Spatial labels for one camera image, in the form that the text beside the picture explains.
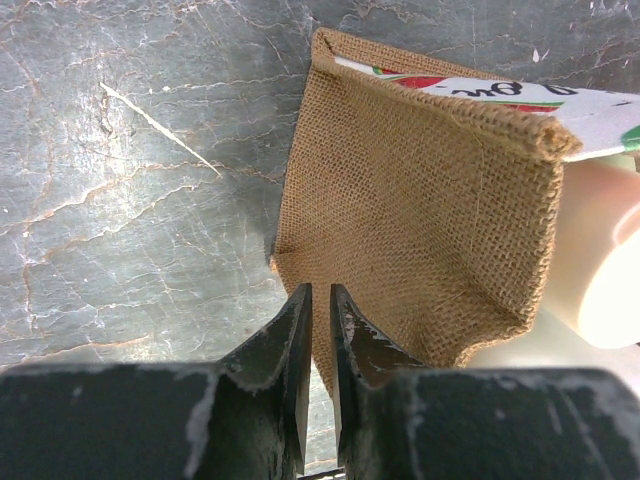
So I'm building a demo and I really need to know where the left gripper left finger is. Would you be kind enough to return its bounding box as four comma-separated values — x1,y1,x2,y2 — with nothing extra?
1,284,312,479

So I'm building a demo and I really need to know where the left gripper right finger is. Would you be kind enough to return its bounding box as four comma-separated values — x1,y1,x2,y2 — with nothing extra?
330,284,639,479

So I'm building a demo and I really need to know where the pale green bottle cream cap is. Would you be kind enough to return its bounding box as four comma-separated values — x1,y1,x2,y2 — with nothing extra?
541,155,639,349

